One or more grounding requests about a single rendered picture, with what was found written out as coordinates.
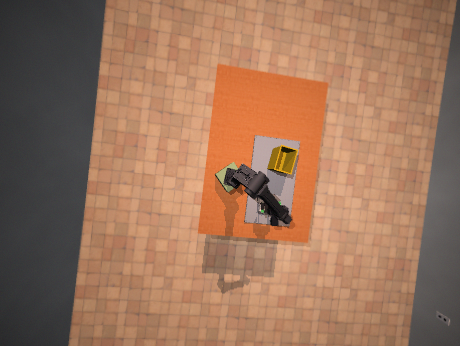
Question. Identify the yellow open-top bin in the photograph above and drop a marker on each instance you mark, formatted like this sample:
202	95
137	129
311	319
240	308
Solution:
285	160

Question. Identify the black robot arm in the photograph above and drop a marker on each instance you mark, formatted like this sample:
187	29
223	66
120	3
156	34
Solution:
256	185

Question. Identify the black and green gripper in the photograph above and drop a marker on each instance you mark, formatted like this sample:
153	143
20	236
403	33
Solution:
266	208

